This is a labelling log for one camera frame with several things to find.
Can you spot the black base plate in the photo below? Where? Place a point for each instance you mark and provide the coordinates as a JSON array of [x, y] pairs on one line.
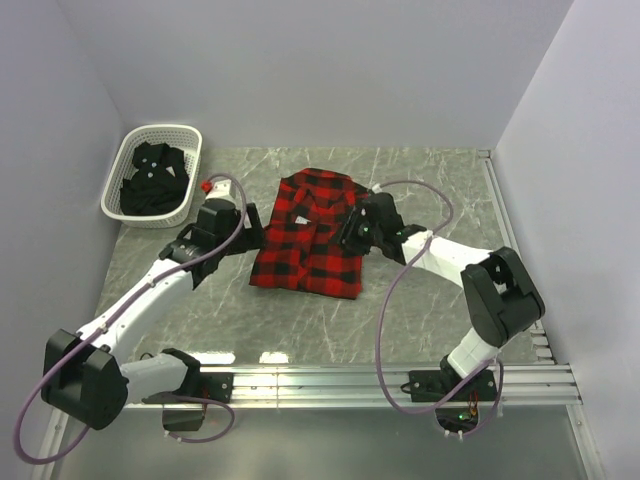
[[215, 386], [431, 386]]

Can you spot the aluminium mounting rail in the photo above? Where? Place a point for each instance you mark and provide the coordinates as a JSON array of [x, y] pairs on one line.
[[343, 386]]

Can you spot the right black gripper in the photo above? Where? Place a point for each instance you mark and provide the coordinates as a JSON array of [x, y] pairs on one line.
[[348, 239]]

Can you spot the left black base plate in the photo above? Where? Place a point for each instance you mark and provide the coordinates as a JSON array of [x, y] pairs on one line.
[[215, 386]]

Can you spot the black shirt in basket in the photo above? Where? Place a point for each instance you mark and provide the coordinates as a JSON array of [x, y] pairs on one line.
[[159, 183]]

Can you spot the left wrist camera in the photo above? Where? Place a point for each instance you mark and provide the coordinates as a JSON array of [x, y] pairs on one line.
[[219, 189]]

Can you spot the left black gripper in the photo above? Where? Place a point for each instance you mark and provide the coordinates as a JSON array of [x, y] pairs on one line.
[[252, 238]]

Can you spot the white plastic laundry basket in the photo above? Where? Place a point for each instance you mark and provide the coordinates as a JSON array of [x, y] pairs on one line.
[[183, 137]]

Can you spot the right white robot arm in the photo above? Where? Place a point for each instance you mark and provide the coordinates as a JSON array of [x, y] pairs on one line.
[[501, 298]]

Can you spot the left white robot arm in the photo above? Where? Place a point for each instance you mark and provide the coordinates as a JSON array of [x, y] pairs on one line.
[[89, 374]]

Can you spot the red black plaid shirt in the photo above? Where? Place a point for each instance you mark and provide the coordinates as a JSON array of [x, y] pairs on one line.
[[300, 252]]

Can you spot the aluminium side rail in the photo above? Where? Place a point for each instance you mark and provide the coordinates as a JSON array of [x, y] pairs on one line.
[[536, 331]]

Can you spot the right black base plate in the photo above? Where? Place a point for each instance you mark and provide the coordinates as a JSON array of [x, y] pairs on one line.
[[431, 386]]

